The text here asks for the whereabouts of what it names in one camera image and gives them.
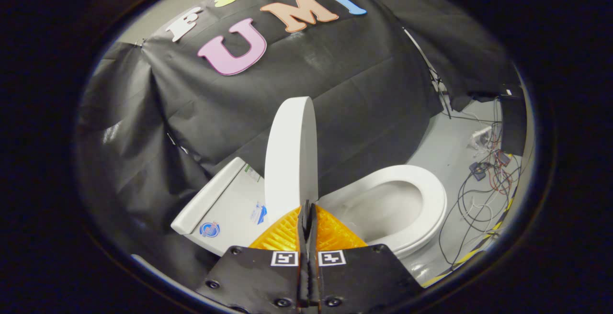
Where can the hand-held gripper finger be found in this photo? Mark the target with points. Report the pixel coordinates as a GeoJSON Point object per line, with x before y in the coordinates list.
{"type": "Point", "coordinates": [303, 230]}
{"type": "Point", "coordinates": [314, 256]}

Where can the white toilet lid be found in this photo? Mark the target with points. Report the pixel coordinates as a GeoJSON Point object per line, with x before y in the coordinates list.
{"type": "Point", "coordinates": [289, 161]}

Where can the white toilet seat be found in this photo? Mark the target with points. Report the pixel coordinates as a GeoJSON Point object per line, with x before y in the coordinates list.
{"type": "Point", "coordinates": [433, 194]}

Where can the yellow black striped floor tape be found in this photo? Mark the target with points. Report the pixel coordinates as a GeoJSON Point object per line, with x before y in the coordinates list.
{"type": "Point", "coordinates": [462, 259]}

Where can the black backdrop cloth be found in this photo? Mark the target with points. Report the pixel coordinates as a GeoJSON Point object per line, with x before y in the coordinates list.
{"type": "Point", "coordinates": [311, 74]}

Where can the small dark electronic device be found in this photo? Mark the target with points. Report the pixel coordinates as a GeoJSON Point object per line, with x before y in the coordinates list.
{"type": "Point", "coordinates": [478, 170]}

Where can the clear plastic bag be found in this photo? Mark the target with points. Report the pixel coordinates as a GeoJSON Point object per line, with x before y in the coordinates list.
{"type": "Point", "coordinates": [481, 137]}

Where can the black box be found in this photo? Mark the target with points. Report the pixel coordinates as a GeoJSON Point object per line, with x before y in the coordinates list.
{"type": "Point", "coordinates": [512, 122]}

